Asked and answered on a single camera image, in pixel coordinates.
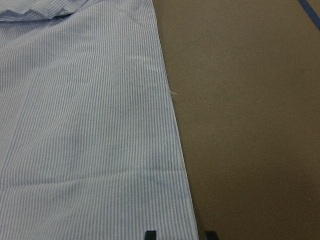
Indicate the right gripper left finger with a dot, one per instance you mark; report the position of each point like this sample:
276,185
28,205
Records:
150,235

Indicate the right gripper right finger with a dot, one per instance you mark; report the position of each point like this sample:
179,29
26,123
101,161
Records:
211,235

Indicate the light blue striped shirt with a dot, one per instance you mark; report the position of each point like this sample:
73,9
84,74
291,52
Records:
89,142

